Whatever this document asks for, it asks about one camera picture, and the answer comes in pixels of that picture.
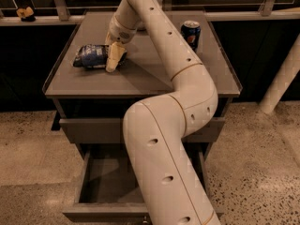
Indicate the blue pepsi can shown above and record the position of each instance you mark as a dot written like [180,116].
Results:
[191,30]

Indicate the grey top drawer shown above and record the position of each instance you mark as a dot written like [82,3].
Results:
[110,130]

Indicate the blue chip bag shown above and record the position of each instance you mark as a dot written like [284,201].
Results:
[92,56]

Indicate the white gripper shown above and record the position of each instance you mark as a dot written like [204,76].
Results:
[120,36]

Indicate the yellow and black object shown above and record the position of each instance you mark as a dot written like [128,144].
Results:
[26,14]

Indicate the metal window railing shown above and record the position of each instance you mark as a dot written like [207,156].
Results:
[48,12]

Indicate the white ceramic bowl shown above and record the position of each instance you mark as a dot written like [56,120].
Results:
[141,26]

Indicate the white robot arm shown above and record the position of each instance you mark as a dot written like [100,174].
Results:
[154,127]

